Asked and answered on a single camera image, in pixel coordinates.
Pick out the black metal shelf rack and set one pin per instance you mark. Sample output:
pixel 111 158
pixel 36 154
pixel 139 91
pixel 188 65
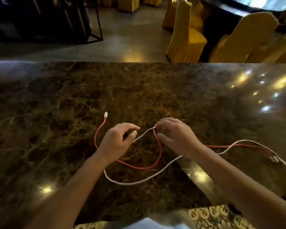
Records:
pixel 62 21

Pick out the yellow covered chair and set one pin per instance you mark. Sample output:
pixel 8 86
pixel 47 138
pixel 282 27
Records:
pixel 106 0
pixel 283 45
pixel 243 38
pixel 196 23
pixel 188 40
pixel 128 3
pixel 152 0
pixel 169 16

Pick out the person's right hand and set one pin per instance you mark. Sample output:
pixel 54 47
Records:
pixel 181 138

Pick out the person's right forearm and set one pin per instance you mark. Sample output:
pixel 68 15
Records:
pixel 243 188

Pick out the person's left forearm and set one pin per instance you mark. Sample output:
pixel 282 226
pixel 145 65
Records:
pixel 69 193

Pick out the person's left hand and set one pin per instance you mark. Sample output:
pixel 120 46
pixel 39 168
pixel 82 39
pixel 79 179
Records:
pixel 114 143

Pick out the person's white shirt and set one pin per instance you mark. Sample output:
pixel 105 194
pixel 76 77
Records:
pixel 145 224

